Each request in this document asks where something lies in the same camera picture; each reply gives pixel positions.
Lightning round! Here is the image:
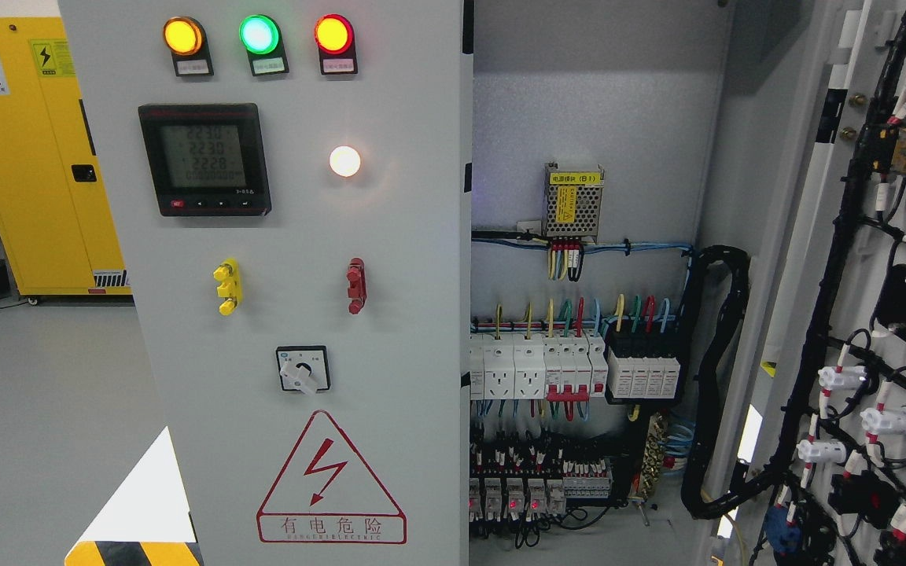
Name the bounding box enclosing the grey cabinet door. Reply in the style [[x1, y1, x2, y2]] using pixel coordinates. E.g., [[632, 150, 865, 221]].
[[749, 1, 906, 565], [60, 1, 472, 565]]

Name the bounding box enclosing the white DIN breaker row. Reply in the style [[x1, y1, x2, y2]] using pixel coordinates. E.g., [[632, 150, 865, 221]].
[[468, 331, 608, 402]]

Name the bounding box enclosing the metal mesh power supply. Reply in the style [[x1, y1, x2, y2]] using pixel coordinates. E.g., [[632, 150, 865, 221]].
[[542, 162, 606, 241]]

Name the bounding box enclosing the white indicator light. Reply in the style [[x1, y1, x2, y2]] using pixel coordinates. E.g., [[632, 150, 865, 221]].
[[330, 145, 363, 178]]

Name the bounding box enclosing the lower relay and breaker row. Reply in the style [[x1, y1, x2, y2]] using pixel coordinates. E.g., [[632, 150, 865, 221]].
[[467, 427, 628, 527]]

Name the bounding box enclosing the black surge protector module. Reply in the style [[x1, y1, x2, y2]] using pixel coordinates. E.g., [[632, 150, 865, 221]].
[[606, 327, 683, 404]]

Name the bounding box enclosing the red electric hazard sticker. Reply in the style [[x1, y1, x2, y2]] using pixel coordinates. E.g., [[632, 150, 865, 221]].
[[256, 410, 407, 545]]

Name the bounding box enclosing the right brass ground bar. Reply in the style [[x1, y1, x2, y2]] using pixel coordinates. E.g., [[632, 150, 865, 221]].
[[634, 414, 668, 502]]

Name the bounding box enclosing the red indicator light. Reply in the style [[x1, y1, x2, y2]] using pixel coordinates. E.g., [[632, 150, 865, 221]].
[[314, 13, 357, 75]]

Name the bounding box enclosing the black digital power meter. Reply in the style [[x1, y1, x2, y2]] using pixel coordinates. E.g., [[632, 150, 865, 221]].
[[138, 101, 272, 216]]

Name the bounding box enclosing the green indicator light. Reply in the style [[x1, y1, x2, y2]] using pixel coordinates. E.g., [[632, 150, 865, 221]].
[[238, 14, 290, 76]]

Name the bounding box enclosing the orange indicator light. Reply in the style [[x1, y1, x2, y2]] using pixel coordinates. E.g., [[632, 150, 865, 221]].
[[162, 16, 215, 76]]

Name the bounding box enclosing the yellow safety cabinet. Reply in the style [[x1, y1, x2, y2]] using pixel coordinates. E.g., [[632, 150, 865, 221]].
[[0, 17, 131, 296]]

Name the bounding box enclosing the red terminal post block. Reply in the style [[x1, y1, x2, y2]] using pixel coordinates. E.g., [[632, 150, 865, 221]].
[[346, 257, 367, 315]]

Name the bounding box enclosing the black white rotary switch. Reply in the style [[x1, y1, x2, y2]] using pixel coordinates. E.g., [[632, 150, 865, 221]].
[[275, 345, 331, 395]]

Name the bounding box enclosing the yellow terminal post block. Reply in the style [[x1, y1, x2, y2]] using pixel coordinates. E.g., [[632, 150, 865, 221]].
[[212, 258, 242, 316]]

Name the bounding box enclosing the right black cable conduit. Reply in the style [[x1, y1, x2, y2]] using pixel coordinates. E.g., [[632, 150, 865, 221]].
[[679, 244, 753, 520]]

